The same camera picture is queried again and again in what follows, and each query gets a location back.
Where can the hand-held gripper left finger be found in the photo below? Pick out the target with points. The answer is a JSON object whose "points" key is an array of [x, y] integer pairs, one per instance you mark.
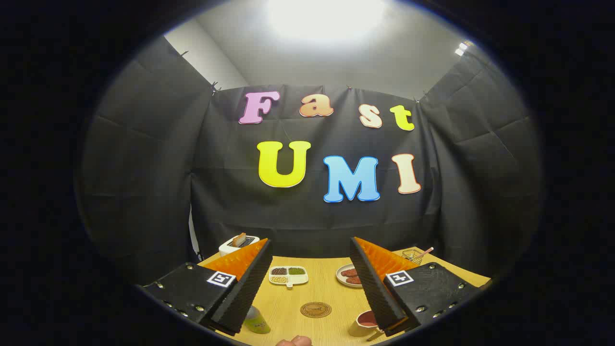
{"points": [[247, 293]]}

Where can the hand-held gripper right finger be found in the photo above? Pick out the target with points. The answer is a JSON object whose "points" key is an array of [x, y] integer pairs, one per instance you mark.
{"points": [[377, 288]]}

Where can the silver green juice bottle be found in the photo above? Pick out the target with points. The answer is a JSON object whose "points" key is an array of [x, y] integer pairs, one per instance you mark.
{"points": [[257, 323]]}

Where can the round brown coaster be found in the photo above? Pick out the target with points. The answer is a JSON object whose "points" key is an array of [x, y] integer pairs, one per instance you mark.
{"points": [[315, 310]]}

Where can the brown meat piece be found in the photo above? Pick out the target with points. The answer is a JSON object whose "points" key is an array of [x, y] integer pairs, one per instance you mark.
{"points": [[349, 272], [354, 280]]}

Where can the white oval plate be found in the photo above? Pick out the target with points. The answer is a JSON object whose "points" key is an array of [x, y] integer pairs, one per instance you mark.
{"points": [[340, 276]]}

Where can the white divided dish with grains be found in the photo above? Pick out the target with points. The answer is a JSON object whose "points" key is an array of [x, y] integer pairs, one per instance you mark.
{"points": [[288, 275]]}

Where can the white toaster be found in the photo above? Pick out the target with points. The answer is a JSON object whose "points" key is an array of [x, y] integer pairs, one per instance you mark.
{"points": [[226, 249]]}

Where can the wooden table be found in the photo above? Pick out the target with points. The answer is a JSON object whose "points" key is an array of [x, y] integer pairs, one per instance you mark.
{"points": [[326, 290]]}

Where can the toast slice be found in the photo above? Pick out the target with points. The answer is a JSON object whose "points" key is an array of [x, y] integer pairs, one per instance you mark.
{"points": [[239, 240]]}

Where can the pink stick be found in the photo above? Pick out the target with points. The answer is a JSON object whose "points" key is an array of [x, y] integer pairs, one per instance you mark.
{"points": [[426, 251]]}

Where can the ceiling light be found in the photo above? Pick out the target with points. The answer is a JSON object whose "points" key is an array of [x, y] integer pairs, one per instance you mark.
{"points": [[461, 49]]}

